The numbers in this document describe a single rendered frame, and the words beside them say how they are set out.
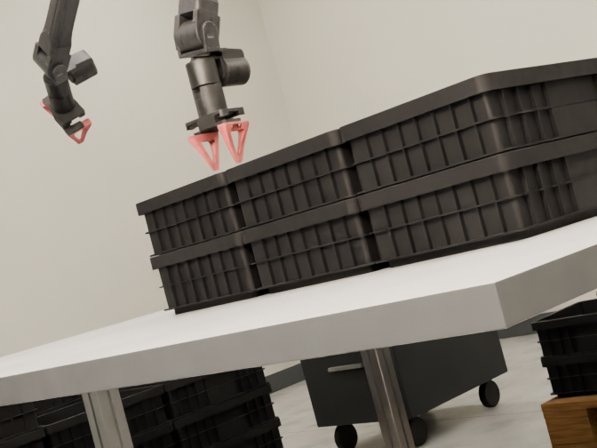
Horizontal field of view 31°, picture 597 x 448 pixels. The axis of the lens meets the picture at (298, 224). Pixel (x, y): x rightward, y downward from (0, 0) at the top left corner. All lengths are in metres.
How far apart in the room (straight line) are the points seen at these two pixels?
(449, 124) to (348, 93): 4.71
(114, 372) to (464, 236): 0.53
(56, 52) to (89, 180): 3.02
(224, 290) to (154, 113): 3.97
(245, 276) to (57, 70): 0.86
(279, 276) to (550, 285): 0.92
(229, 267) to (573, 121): 0.68
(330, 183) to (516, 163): 0.35
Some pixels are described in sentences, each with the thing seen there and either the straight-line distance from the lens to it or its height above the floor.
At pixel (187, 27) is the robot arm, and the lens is 2.01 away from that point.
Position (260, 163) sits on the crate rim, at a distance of 1.79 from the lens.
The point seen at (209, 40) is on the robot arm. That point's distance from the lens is 1.99.
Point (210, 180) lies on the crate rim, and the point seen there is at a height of 0.92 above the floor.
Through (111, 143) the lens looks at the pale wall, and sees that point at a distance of 5.65.
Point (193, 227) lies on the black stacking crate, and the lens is 1.98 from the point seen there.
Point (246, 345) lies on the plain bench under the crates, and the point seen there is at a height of 0.68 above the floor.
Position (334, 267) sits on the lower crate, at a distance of 1.72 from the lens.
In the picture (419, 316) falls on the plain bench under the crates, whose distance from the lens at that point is 0.95.
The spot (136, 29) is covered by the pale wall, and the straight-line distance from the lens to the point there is 5.98.
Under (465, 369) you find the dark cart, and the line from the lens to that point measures 3.87.
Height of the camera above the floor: 0.77
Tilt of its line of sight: 1 degrees up
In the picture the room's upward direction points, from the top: 15 degrees counter-clockwise
